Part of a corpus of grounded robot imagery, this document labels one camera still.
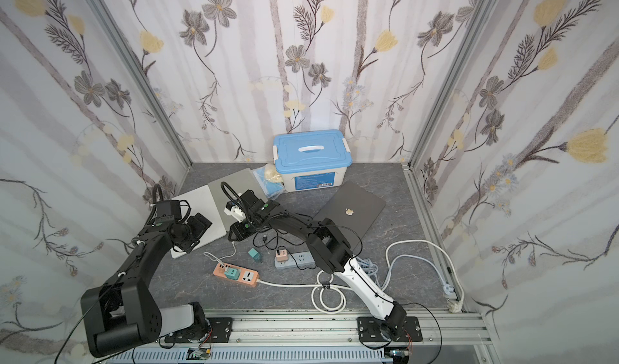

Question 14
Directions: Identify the white wall plug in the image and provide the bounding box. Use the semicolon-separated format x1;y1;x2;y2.
447;300;464;313

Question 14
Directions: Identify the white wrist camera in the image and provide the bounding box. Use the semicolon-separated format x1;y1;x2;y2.
224;205;246;222

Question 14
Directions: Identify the pink charger plug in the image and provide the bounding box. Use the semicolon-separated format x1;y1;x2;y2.
276;249;290;263

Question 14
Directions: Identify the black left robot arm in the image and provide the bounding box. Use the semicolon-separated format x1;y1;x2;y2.
81;200;212;358

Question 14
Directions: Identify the dark grey laptop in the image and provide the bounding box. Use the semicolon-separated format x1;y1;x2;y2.
314;182;386;248

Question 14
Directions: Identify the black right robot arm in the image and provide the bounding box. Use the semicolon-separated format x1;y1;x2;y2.
224;190;407;338

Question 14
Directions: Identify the white usb cable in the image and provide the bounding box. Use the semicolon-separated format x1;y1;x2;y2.
202;241;238;268

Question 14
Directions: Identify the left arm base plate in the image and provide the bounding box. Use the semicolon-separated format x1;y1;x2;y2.
163;317;233;345

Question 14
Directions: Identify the blue lid storage box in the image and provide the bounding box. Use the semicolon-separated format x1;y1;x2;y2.
272;130;352;192

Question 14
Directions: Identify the aluminium mounting rail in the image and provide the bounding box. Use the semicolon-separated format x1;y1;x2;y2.
108;309;500;363

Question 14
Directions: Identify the light blue cord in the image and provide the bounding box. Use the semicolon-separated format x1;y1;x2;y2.
357;253;456;297

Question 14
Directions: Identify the black usb cable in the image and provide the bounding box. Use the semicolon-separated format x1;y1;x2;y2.
252;212;320;271

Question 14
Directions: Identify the grey power strip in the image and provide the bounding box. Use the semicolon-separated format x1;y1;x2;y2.
274;251;316;271

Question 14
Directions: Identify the grey silver laptop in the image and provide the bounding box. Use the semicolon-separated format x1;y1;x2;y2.
208;168;268;234

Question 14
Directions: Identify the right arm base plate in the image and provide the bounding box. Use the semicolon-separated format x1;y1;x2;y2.
356;317;423;344

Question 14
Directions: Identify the orange power strip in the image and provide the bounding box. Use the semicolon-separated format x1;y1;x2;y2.
213;263;260;288

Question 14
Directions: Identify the teal charger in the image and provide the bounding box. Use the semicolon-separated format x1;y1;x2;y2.
248;248;263;262
224;267;241;281

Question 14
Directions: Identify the blue face mask pack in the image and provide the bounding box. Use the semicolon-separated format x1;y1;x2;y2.
252;164;286;200

